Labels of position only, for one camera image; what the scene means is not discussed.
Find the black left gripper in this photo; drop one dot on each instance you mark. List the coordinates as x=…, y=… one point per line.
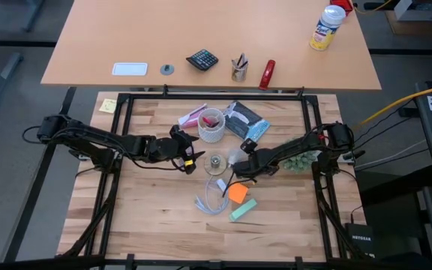
x=163, y=148

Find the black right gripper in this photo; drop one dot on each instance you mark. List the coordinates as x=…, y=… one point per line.
x=264, y=163

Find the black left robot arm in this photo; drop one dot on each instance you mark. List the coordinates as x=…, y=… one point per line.
x=96, y=140

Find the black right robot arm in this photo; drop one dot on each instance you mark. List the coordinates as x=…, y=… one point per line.
x=302, y=144

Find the white textured pen cup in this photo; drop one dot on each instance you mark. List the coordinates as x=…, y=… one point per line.
x=211, y=133

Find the orange sticky note pad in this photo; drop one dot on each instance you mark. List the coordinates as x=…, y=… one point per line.
x=237, y=193

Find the green eraser block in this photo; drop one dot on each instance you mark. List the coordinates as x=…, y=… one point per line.
x=243, y=210

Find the blue packaged item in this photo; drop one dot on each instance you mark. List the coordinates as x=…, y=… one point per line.
x=246, y=122

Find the small green artificial plant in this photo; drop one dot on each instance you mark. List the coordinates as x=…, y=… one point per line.
x=300, y=163

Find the grey round desk grommet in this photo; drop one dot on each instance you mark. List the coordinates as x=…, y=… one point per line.
x=167, y=69

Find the gold metal pencil cup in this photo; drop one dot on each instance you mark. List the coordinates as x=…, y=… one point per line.
x=239, y=73

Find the black calculator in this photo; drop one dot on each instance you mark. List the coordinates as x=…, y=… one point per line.
x=202, y=60

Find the yellow sticky note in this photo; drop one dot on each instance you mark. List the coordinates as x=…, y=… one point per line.
x=108, y=106

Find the red stapler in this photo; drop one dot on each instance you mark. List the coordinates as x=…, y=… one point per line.
x=267, y=75

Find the white rectangular tray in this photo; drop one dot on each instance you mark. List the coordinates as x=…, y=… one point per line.
x=129, y=69

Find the white power strip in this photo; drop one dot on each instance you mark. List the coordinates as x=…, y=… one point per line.
x=345, y=158

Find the beige wooden desk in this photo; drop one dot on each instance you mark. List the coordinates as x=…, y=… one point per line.
x=201, y=30

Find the black network router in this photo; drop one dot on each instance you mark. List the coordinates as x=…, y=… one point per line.
x=360, y=240

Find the yellow disinfecting wipes canister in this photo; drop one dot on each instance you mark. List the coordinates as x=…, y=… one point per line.
x=324, y=30

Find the red box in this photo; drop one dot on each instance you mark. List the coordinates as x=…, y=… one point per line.
x=341, y=4

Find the brown cardboard box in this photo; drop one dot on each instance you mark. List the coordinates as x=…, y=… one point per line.
x=414, y=27

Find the white box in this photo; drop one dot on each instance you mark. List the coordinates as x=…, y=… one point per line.
x=414, y=9

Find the black metal table frame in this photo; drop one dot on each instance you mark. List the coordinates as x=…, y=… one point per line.
x=216, y=96

